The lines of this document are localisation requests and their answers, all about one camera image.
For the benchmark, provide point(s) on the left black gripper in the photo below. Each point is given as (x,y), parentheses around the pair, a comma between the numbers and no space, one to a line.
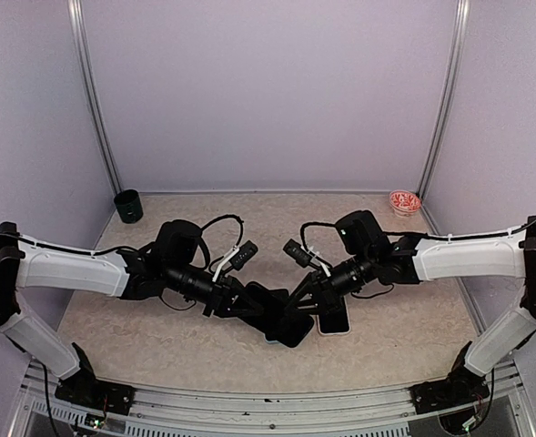
(221,298)

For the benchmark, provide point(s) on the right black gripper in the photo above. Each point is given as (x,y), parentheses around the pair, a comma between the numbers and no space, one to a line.
(318,283)

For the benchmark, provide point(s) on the black phone case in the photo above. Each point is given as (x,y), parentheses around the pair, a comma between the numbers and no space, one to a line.
(276,323)

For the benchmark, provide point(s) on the purple phone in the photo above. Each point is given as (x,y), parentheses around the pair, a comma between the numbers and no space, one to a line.
(336,323)

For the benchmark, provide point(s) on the pink phone case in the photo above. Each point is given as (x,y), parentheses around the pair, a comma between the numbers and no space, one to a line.
(347,328)

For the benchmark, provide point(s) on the light blue phone case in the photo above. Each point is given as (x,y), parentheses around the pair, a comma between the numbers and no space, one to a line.
(272,341)

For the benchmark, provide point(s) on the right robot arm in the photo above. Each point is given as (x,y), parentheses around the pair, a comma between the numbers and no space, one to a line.
(413,258)

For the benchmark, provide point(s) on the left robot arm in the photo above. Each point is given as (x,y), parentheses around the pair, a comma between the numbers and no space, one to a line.
(122,273)

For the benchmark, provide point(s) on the red patterned bowl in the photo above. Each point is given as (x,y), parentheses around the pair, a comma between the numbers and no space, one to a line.
(404,203)

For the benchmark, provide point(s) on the dark green cup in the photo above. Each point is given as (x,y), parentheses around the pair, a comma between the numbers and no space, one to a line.
(128,206)

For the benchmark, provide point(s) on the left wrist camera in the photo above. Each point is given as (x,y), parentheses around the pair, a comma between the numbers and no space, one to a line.
(235,259)

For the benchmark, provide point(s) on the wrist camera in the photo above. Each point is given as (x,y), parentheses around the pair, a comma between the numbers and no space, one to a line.
(306,258)
(235,259)

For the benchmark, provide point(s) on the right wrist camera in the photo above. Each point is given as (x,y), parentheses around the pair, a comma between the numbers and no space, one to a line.
(306,258)

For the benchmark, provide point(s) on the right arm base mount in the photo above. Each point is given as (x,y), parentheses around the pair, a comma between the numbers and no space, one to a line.
(459,387)

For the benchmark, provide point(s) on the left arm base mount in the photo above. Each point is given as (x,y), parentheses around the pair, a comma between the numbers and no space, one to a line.
(85,389)

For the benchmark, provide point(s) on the aluminium front rail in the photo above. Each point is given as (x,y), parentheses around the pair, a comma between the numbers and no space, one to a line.
(158,411)

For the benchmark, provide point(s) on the right aluminium post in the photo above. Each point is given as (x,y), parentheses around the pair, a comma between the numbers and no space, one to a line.
(447,96)

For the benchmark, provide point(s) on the aluminium post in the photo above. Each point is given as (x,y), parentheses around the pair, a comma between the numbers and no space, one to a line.
(76,16)
(447,96)

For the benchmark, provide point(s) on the left aluminium post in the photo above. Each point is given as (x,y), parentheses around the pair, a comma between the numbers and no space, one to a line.
(76,16)

